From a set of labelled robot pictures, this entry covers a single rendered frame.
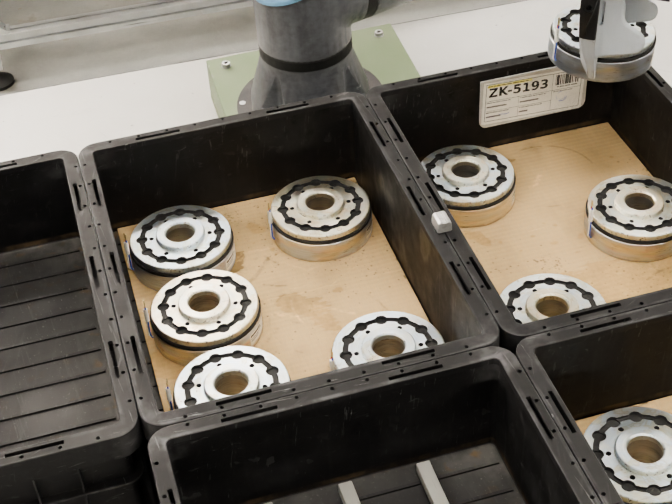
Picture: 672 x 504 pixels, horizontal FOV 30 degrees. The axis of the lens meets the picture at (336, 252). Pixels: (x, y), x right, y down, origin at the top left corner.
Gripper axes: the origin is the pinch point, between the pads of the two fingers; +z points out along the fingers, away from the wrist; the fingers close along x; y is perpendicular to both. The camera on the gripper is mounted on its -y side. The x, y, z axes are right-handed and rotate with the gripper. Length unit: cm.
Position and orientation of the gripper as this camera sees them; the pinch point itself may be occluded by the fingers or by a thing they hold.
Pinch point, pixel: (591, 52)
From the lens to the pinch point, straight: 126.7
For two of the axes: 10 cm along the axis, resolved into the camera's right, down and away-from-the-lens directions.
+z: 0.4, 7.6, 6.5
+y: 9.2, 2.2, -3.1
